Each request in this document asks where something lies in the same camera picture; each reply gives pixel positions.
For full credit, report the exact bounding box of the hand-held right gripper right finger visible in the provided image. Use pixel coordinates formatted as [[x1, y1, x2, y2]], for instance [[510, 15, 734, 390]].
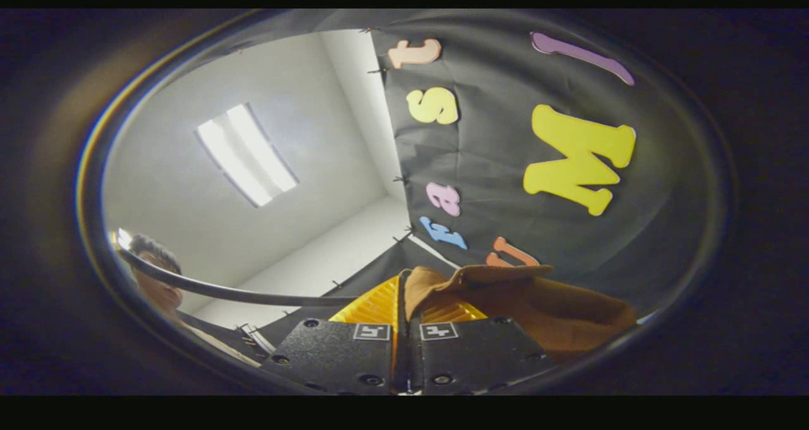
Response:
[[408, 298, 560, 396]]

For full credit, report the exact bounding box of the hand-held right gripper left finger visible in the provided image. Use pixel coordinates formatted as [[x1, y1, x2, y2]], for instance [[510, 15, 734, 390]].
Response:
[[260, 273, 408, 396]]

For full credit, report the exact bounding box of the brown shirt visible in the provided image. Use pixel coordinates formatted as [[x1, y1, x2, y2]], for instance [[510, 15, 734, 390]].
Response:
[[404, 264, 638, 362]]

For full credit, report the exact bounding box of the person's head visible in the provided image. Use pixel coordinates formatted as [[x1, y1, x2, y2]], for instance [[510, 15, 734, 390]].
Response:
[[126, 234, 185, 320]]

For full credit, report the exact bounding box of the black backdrop cloth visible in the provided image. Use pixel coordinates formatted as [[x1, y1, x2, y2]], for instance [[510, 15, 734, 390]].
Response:
[[240, 9, 718, 348]]

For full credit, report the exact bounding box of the large ceiling light panel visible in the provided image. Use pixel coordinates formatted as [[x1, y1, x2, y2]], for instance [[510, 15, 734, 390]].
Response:
[[195, 103, 300, 208]]

